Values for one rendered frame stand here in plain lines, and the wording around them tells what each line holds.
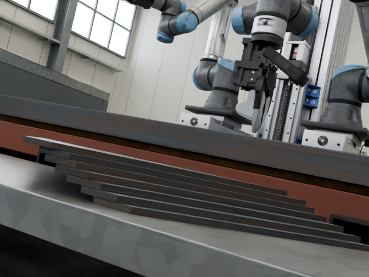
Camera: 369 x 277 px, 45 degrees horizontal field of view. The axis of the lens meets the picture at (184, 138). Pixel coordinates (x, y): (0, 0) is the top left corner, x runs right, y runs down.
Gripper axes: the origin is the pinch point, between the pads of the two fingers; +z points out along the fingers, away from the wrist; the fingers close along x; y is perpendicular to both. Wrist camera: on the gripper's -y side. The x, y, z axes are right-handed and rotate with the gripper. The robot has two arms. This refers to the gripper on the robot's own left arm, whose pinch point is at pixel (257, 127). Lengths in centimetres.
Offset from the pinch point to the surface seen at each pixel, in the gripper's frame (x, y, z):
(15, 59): -17, 99, -13
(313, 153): 37.0, -19.9, 6.6
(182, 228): 66, -17, 16
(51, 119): 37.0, 24.3, 8.7
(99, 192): 66, -10, 15
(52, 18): -749, 853, -291
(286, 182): 37.0, -17.2, 10.9
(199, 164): 37.0, -4.6, 10.9
